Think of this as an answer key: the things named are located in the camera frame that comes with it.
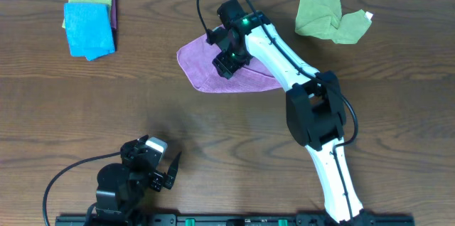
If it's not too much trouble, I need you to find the purple microfiber cloth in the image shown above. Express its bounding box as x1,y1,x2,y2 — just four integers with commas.
177,34,282,93

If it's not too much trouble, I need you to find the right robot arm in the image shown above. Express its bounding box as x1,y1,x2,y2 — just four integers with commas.
207,0,363,225

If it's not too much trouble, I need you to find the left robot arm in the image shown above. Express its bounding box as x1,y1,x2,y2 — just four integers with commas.
84,135,181,225

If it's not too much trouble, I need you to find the crumpled green microfiber cloth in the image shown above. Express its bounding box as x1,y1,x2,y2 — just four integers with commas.
294,0,373,45

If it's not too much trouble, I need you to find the folded blue cloth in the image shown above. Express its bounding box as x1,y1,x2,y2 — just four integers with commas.
64,3,115,61

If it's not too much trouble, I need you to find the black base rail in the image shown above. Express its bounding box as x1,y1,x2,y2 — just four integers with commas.
55,212,416,226

